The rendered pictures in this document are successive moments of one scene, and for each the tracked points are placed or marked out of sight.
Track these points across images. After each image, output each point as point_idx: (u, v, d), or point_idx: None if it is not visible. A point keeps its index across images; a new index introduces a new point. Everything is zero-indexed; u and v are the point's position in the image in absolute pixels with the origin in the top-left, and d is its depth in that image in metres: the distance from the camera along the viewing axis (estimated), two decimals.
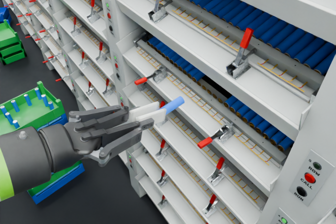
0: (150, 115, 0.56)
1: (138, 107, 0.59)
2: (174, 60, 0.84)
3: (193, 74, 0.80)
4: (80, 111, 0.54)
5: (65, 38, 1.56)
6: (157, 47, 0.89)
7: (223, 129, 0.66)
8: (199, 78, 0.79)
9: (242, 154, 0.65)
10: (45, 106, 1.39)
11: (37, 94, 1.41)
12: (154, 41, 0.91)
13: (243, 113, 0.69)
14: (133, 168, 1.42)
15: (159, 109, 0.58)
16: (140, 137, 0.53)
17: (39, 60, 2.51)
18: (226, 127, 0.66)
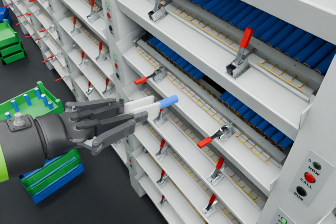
0: None
1: (145, 119, 0.58)
2: (174, 60, 0.84)
3: (193, 74, 0.80)
4: (102, 149, 0.51)
5: (65, 38, 1.56)
6: (157, 47, 0.89)
7: (223, 129, 0.66)
8: (199, 78, 0.79)
9: (242, 154, 0.65)
10: (45, 106, 1.39)
11: (37, 94, 1.41)
12: (154, 41, 0.91)
13: (243, 113, 0.69)
14: (133, 168, 1.42)
15: None
16: (111, 102, 0.60)
17: (39, 60, 2.51)
18: (226, 127, 0.66)
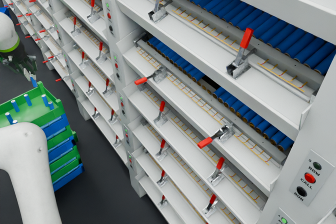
0: None
1: None
2: (174, 60, 0.84)
3: (193, 74, 0.80)
4: None
5: (65, 38, 1.56)
6: (157, 47, 0.89)
7: (223, 129, 0.66)
8: (199, 78, 0.79)
9: (242, 154, 0.65)
10: (45, 106, 1.39)
11: (32, 81, 1.35)
12: (154, 41, 0.91)
13: (243, 113, 0.69)
14: (133, 168, 1.42)
15: None
16: (36, 68, 1.28)
17: (39, 60, 2.51)
18: (226, 127, 0.66)
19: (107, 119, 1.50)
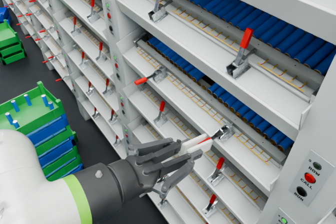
0: (199, 147, 0.61)
1: (188, 139, 0.64)
2: (174, 60, 0.84)
3: (193, 74, 0.80)
4: (137, 144, 0.59)
5: (65, 38, 1.56)
6: (157, 47, 0.89)
7: (223, 129, 0.66)
8: (199, 78, 0.79)
9: (242, 154, 0.65)
10: (45, 106, 1.39)
11: (219, 86, 0.75)
12: (154, 41, 0.91)
13: (243, 113, 0.69)
14: None
15: (207, 140, 0.63)
16: (192, 168, 0.58)
17: (39, 60, 2.51)
18: (226, 127, 0.66)
19: (107, 119, 1.50)
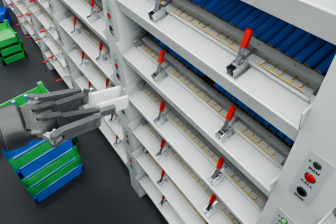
0: (112, 102, 0.57)
1: (99, 90, 0.60)
2: (178, 57, 0.85)
3: (197, 71, 0.80)
4: (39, 93, 0.55)
5: (65, 38, 1.56)
6: (161, 44, 0.90)
7: None
8: (204, 75, 0.79)
9: (242, 154, 0.65)
10: None
11: None
12: (158, 38, 0.91)
13: (248, 109, 0.69)
14: (133, 168, 1.42)
15: (122, 96, 0.58)
16: (99, 122, 0.54)
17: (39, 60, 2.51)
18: (232, 124, 0.67)
19: (107, 119, 1.50)
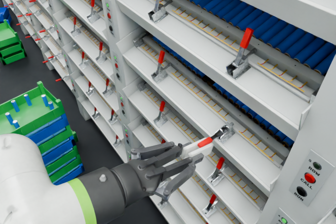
0: (200, 151, 0.63)
1: (189, 143, 0.65)
2: (178, 57, 0.85)
3: (197, 71, 0.80)
4: (140, 148, 0.61)
5: (65, 38, 1.56)
6: (161, 44, 0.90)
7: (223, 129, 0.66)
8: (204, 75, 0.79)
9: (242, 154, 0.65)
10: (45, 106, 1.39)
11: None
12: (158, 38, 0.91)
13: (248, 109, 0.69)
14: None
15: (207, 144, 0.64)
16: (193, 172, 0.59)
17: (39, 60, 2.51)
18: (226, 127, 0.66)
19: (107, 119, 1.50)
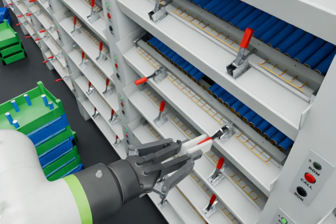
0: (199, 147, 0.61)
1: (188, 139, 0.64)
2: (174, 60, 0.84)
3: (193, 74, 0.80)
4: (137, 144, 0.59)
5: (65, 38, 1.56)
6: (157, 47, 0.89)
7: (223, 129, 0.66)
8: (199, 78, 0.79)
9: (242, 154, 0.65)
10: (45, 106, 1.39)
11: (219, 87, 0.75)
12: (154, 41, 0.91)
13: (243, 113, 0.69)
14: None
15: (206, 141, 0.63)
16: (192, 169, 0.58)
17: (39, 60, 2.51)
18: (226, 127, 0.66)
19: (107, 119, 1.50)
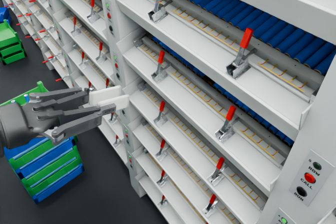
0: (112, 101, 0.58)
1: (100, 90, 0.61)
2: (178, 57, 0.85)
3: (197, 71, 0.80)
4: (40, 92, 0.56)
5: (65, 38, 1.56)
6: (161, 44, 0.90)
7: None
8: (204, 75, 0.79)
9: (242, 154, 0.65)
10: None
11: None
12: (158, 38, 0.91)
13: (248, 109, 0.69)
14: (133, 168, 1.42)
15: (122, 95, 0.59)
16: (99, 121, 0.54)
17: (39, 60, 2.51)
18: (232, 124, 0.67)
19: (107, 119, 1.50)
